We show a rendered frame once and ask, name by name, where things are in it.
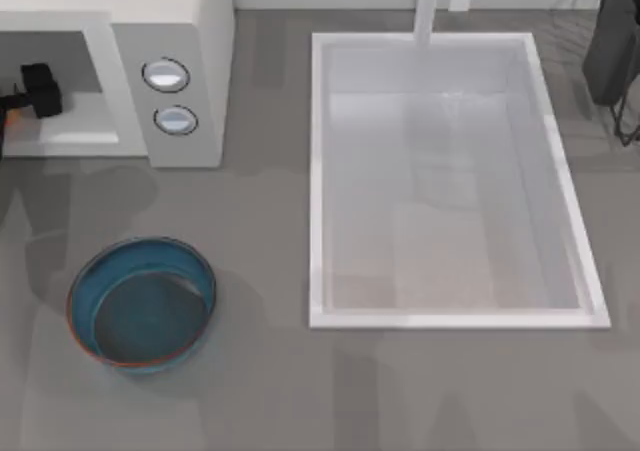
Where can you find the large round microwave knob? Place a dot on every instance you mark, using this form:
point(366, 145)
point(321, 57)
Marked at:
point(165, 75)

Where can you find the small round microwave knob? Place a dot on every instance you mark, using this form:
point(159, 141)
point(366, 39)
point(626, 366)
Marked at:
point(175, 120)

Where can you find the pale microwave oven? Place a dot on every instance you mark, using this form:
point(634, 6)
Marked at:
point(205, 71)

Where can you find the blue bowl with orange rim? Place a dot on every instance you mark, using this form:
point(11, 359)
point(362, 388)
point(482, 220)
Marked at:
point(145, 311)

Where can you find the tall white tap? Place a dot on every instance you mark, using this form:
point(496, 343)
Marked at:
point(428, 6)

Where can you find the white sink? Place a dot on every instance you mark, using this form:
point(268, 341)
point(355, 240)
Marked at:
point(450, 196)

